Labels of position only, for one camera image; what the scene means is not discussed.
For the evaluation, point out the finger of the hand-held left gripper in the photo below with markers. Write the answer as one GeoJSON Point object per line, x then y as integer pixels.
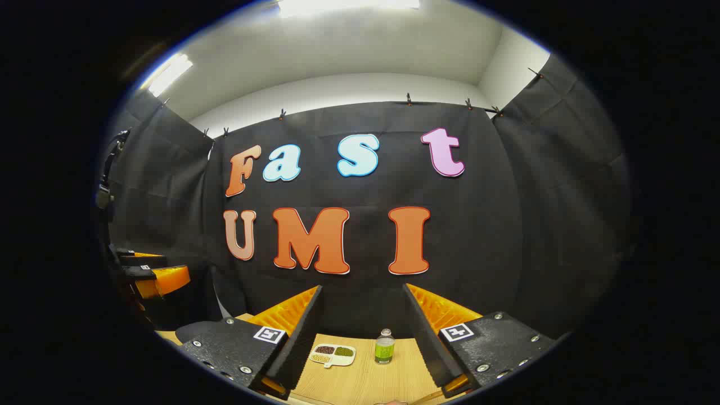
{"type": "Point", "coordinates": [166, 279]}
{"type": "Point", "coordinates": [140, 260]}

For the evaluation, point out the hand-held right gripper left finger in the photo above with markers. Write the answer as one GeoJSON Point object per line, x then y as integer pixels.
{"type": "Point", "coordinates": [301, 337]}

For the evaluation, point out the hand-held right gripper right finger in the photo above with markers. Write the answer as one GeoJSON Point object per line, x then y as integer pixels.
{"type": "Point", "coordinates": [427, 343]}

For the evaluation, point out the brown beans heap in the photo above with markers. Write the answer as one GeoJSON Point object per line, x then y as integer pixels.
{"type": "Point", "coordinates": [324, 350]}

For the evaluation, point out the yellow beans heap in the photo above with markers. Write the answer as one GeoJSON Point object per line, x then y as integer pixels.
{"type": "Point", "coordinates": [319, 358]}

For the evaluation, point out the white divided dish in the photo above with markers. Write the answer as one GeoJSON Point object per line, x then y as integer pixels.
{"type": "Point", "coordinates": [332, 359]}

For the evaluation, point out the green drink bottle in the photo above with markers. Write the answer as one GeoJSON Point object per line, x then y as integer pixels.
{"type": "Point", "coordinates": [384, 351]}

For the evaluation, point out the green beans heap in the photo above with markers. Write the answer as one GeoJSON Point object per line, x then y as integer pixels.
{"type": "Point", "coordinates": [343, 351]}

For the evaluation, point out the black backdrop cloth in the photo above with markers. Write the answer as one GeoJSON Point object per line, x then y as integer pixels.
{"type": "Point", "coordinates": [484, 225]}

